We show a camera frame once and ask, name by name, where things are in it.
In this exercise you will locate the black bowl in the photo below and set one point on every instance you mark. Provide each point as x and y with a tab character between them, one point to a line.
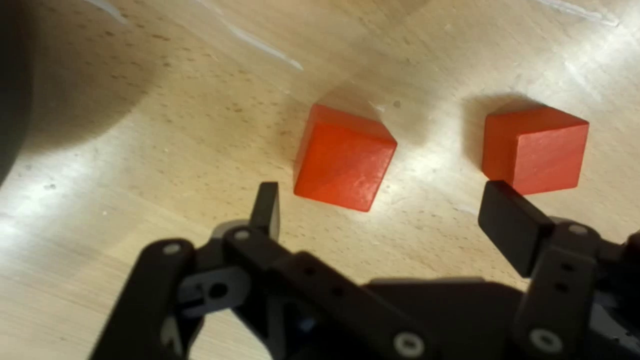
17	80

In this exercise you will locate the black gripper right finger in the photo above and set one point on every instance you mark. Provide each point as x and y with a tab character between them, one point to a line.
512	225

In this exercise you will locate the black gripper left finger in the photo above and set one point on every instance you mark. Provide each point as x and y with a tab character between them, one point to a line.
266	211

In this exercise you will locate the red cube block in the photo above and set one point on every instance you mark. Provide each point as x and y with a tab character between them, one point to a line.
342	158
534	150

